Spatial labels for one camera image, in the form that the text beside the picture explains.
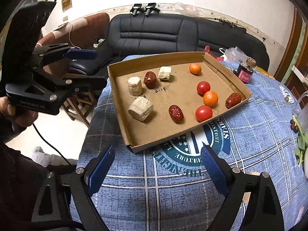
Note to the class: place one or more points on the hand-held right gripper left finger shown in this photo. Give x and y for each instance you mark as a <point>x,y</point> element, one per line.
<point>101,170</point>

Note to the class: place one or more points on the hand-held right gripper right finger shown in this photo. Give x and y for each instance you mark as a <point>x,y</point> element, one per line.
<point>214,170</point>

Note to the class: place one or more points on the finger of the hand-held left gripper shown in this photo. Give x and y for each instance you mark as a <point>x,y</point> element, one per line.
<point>91,81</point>
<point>81,54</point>

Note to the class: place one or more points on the cream fibrous chunk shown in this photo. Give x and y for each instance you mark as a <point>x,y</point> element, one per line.
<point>133,86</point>
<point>140,108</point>
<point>165,73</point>

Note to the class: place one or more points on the red tomato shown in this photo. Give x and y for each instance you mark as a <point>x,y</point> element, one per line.
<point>203,113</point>
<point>203,87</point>

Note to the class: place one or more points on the small orange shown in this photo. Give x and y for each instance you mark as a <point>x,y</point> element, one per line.
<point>210,98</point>
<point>195,68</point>

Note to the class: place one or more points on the brown cardboard tray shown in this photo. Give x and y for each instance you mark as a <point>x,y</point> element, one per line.
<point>182,96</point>

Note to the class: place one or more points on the person's left forearm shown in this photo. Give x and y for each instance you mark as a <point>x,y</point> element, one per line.
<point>7,134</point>

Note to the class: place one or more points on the person's left hand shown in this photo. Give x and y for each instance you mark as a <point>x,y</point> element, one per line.
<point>16,118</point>

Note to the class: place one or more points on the small white device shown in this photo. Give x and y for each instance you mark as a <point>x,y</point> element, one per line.
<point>98,42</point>

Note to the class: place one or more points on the brown armchair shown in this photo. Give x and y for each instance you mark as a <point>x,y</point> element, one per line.
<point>79,27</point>

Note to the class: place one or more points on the wooden stool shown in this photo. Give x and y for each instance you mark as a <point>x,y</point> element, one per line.
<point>79,108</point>

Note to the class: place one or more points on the blue checked tablecloth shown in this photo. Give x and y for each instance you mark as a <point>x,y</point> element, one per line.
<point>168,190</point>

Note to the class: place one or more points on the grey cloth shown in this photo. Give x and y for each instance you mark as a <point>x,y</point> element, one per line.
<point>43,155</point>

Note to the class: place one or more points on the black clamp device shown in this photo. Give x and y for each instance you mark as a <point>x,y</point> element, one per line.
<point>136,8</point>
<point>150,7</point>

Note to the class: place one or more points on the black leather sofa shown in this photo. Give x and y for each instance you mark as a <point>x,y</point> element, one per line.
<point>156,33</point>

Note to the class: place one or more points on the person's dark clothing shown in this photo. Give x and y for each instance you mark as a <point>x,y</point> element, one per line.
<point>16,187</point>

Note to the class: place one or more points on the green leafy vegetables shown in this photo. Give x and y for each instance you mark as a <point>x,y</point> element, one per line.
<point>300,145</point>

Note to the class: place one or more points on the dark red berries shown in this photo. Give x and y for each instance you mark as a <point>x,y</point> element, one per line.
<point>293,124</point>

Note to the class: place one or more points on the dark jar pink label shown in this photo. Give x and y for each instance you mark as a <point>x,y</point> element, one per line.
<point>243,75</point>

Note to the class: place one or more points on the clear glass mug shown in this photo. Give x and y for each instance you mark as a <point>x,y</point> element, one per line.
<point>303,115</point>

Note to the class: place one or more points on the small brown wooden cylinder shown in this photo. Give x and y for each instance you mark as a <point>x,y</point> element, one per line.
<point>250,61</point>

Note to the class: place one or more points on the clear plastic bag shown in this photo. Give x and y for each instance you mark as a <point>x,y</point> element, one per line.
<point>232,53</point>

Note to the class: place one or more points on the red plastic bag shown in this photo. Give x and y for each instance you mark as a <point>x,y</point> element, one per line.
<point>208,50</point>

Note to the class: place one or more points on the yellow wall plaque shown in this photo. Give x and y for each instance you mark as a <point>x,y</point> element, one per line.
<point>67,2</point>

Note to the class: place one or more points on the wooden door frame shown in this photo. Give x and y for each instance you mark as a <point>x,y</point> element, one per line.
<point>291,53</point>

